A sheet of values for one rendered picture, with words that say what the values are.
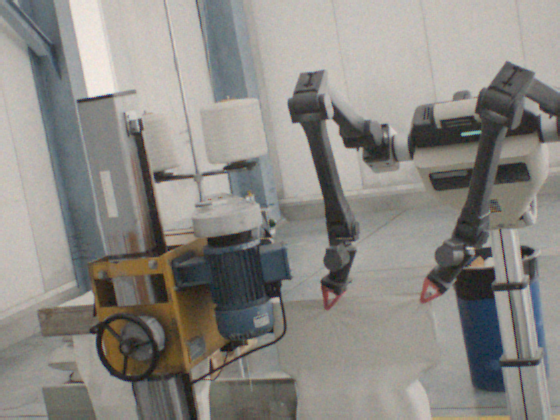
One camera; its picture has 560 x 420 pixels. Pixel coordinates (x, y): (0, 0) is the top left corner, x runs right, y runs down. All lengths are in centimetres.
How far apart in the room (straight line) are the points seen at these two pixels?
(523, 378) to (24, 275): 568
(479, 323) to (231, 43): 708
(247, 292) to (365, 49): 874
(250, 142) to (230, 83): 893
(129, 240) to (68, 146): 626
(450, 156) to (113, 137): 105
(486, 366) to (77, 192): 477
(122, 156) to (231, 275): 41
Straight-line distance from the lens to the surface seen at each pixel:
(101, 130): 253
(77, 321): 327
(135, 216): 252
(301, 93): 263
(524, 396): 336
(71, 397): 382
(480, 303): 494
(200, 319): 265
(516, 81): 246
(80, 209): 883
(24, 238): 841
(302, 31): 1138
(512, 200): 310
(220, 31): 1153
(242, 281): 250
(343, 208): 271
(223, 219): 245
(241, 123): 258
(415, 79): 1097
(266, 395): 339
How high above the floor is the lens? 174
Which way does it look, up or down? 8 degrees down
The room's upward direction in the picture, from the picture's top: 10 degrees counter-clockwise
